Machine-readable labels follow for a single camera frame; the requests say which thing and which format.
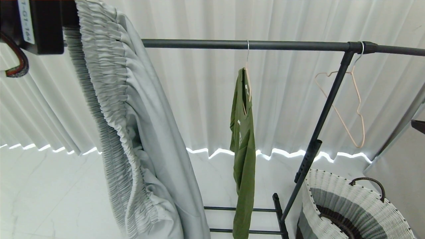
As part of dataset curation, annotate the pale grey garment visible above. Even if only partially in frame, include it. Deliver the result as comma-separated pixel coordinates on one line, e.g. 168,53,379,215
63,0,211,239

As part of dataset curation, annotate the pink clothes hanger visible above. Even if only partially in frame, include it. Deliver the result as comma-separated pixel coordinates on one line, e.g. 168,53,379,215
243,40,253,115
314,41,366,149

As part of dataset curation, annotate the green printed shirt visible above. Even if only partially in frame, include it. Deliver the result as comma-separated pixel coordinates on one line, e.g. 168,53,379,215
230,68,257,239

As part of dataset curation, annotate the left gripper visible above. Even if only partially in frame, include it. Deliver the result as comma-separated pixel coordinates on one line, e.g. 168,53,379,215
0,0,80,55

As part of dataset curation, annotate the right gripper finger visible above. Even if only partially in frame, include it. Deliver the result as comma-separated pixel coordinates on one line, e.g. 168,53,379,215
411,119,425,135

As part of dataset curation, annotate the white curtain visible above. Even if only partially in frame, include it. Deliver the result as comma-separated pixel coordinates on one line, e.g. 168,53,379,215
0,0,425,163

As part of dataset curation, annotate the white laundry basket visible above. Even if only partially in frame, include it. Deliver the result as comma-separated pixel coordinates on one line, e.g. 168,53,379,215
296,169,415,239

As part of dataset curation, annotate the black clothes rack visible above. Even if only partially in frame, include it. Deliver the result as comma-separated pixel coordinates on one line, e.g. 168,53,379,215
141,39,425,239

